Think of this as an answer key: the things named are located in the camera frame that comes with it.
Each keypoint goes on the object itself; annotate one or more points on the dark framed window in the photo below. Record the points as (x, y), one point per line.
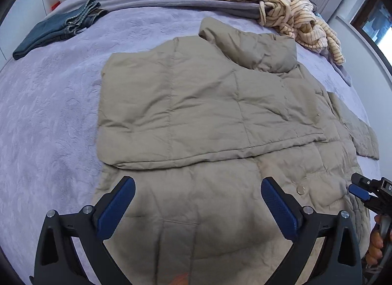
(375, 24)

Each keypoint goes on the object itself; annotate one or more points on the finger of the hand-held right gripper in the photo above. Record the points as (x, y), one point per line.
(360, 178)
(358, 192)

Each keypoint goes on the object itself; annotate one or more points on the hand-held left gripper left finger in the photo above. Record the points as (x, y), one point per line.
(118, 208)

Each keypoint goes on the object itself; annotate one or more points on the folded blue jeans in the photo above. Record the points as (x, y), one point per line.
(55, 29)

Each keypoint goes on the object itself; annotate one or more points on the purple fleece bed blanket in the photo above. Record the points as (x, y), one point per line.
(52, 113)

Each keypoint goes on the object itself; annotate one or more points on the cream striped garment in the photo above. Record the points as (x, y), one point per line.
(301, 18)

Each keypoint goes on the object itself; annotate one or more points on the person's right hand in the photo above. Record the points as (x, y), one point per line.
(375, 248)

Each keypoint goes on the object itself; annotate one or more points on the beige puffer jacket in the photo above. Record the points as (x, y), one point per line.
(199, 104)

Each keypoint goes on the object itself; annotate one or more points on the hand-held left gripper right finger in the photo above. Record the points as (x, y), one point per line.
(278, 208)

